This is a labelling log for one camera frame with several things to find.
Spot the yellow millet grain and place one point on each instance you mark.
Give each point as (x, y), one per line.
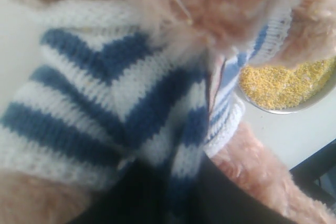
(305, 64)

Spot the metal bowl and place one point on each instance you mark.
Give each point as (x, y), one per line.
(328, 87)

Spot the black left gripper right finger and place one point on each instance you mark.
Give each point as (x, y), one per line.
(216, 199)

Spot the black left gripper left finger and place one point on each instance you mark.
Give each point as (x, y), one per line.
(136, 198)

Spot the pink teddy bear striped shirt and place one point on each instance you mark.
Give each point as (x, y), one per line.
(151, 82)

